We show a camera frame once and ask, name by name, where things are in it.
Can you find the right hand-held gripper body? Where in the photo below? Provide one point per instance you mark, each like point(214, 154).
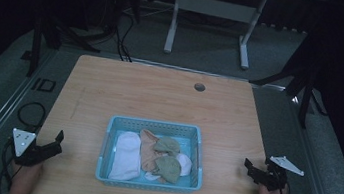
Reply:
point(275, 176)

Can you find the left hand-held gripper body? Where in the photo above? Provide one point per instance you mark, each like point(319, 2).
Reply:
point(31, 154)

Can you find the person's left hand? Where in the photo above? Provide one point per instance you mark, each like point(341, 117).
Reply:
point(25, 178)

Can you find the blue plastic basket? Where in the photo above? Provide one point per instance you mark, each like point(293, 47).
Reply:
point(106, 172)

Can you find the short white sock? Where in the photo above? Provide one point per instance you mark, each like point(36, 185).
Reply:
point(185, 164)

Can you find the long white sock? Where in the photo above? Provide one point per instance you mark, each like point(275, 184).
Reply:
point(127, 155)

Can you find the green sock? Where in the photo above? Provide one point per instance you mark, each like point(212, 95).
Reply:
point(167, 145)
point(168, 170)

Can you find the beige sock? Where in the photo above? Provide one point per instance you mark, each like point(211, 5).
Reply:
point(148, 147)

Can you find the grey table grommet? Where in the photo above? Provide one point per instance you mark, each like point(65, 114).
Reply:
point(199, 87)

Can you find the black floor bracket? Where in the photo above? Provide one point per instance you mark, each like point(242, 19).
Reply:
point(43, 85)

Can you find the black camera stand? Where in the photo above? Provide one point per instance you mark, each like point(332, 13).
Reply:
point(305, 91)
point(36, 45)

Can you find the white table frame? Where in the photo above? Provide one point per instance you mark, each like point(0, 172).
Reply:
point(215, 8)

